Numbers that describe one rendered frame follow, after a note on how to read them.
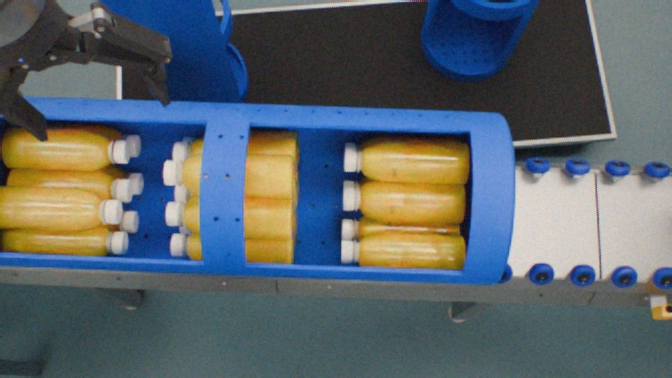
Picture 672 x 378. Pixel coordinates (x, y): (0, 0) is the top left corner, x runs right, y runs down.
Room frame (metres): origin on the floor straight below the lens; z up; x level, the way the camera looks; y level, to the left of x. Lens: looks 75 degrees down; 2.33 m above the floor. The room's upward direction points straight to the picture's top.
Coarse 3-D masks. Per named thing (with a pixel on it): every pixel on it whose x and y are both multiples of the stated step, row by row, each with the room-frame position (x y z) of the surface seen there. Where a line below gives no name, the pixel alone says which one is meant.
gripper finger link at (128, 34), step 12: (108, 12) 0.32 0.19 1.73; (96, 24) 0.30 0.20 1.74; (108, 24) 0.31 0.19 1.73; (120, 24) 0.32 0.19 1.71; (132, 24) 0.33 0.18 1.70; (108, 36) 0.30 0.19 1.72; (120, 36) 0.30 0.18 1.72; (132, 36) 0.31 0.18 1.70; (144, 36) 0.32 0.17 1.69; (156, 36) 0.33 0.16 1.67; (132, 48) 0.30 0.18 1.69; (144, 48) 0.31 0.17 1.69; (156, 48) 0.31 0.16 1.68; (156, 60) 0.31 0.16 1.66; (168, 60) 0.31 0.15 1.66
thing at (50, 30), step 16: (48, 0) 0.31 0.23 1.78; (48, 16) 0.29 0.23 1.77; (64, 16) 0.31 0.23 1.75; (32, 32) 0.28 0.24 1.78; (48, 32) 0.28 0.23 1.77; (64, 32) 0.30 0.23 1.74; (80, 32) 0.30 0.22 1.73; (0, 48) 0.26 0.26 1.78; (16, 48) 0.27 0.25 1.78; (32, 48) 0.27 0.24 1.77; (48, 48) 0.28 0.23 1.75; (64, 48) 0.29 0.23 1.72; (0, 64) 0.26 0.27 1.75; (16, 64) 0.26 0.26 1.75; (48, 64) 0.29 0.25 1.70
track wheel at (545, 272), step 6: (540, 264) 0.23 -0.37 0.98; (546, 264) 0.23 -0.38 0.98; (534, 270) 0.22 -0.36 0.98; (540, 270) 0.22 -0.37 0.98; (546, 270) 0.22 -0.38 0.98; (552, 270) 0.22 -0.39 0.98; (534, 276) 0.21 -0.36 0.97; (540, 276) 0.21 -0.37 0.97; (546, 276) 0.21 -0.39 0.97; (552, 276) 0.21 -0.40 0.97; (534, 282) 0.20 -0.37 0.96; (540, 282) 0.20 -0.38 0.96; (546, 282) 0.20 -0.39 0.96
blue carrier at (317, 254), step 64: (0, 128) 0.45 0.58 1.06; (128, 128) 0.46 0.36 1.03; (192, 128) 0.46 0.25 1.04; (256, 128) 0.46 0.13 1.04; (320, 128) 0.40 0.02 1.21; (384, 128) 0.40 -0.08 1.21; (448, 128) 0.40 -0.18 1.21; (320, 192) 0.36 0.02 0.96; (512, 192) 0.29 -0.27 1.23; (0, 256) 0.21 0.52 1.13; (64, 256) 0.21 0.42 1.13; (128, 256) 0.23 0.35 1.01; (320, 256) 0.24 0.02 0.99
